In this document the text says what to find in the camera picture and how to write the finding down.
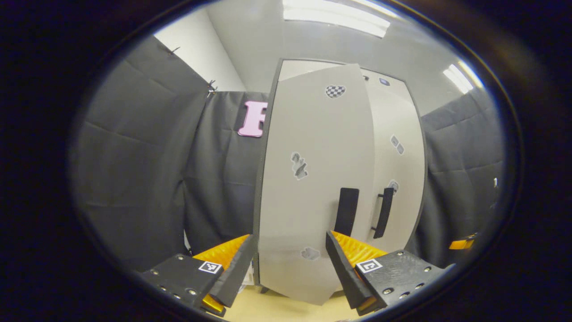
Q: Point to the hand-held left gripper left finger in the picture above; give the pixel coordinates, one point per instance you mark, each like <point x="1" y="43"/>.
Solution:
<point x="237" y="273"/>

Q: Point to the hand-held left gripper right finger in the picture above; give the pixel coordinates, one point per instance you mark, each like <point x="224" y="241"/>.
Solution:
<point x="346" y="273"/>

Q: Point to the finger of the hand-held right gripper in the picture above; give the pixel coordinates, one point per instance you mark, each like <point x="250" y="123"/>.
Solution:
<point x="460" y="244"/>

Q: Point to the white and grey cabinet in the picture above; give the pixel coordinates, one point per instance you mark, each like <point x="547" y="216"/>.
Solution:
<point x="258" y="188"/>

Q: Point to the white cabinet door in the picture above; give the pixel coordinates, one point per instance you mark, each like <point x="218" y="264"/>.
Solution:
<point x="395" y="112"/>
<point x="321" y="134"/>

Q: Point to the long ceiling light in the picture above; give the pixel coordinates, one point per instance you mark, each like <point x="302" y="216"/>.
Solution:
<point x="335" y="18"/>
<point x="462" y="78"/>

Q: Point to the black cloth clip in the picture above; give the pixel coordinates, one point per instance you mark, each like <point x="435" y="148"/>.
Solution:
<point x="174" y="50"/>
<point x="210" y="86"/>

